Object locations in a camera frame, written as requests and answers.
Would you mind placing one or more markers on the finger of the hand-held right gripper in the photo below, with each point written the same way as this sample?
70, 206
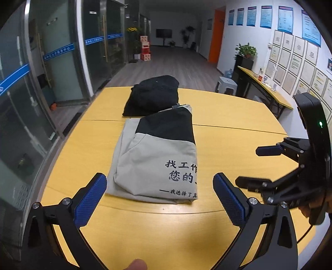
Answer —
269, 150
255, 183

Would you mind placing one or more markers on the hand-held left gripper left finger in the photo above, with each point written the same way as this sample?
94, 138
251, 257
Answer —
90, 200

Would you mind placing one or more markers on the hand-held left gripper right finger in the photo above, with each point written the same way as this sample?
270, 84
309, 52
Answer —
229, 200

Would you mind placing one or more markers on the grey and black shirt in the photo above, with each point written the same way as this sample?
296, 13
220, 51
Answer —
145, 155

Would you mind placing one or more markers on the person's right hand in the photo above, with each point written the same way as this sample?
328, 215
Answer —
306, 210

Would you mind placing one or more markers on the person's left hand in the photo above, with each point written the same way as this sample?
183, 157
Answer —
134, 264

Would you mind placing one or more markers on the narrow yellow side table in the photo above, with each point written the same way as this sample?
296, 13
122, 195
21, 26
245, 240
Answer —
269, 92

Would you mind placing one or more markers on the grey plastic stool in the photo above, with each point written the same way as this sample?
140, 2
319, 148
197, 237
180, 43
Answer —
226, 84

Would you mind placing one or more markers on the black cabinet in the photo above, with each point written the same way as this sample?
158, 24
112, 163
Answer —
242, 75

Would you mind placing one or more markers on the grid of framed certificates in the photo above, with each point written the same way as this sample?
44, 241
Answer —
298, 65

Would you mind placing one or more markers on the blue water bottle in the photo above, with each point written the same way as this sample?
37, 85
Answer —
228, 74

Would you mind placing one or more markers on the green potted plant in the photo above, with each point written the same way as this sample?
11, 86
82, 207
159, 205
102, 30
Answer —
246, 49

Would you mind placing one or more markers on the black folded garment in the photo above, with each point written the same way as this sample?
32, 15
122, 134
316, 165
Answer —
150, 96

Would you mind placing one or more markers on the orange door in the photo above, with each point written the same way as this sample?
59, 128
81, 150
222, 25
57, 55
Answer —
217, 36

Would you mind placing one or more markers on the tall potted plant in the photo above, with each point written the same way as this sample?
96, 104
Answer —
186, 36

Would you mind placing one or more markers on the small potted plant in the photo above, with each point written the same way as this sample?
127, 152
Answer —
172, 43

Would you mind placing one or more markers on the red and white box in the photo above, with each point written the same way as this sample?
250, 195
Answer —
146, 57
146, 48
144, 39

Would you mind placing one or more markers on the black television screen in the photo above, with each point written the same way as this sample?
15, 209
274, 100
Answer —
164, 33

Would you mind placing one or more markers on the glass double door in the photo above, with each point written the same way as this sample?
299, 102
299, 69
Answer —
103, 39

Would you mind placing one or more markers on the sunflower flower stand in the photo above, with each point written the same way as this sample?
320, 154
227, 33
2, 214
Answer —
133, 32

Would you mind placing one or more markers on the row of blue wall posters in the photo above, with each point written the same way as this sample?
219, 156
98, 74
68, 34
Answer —
265, 15

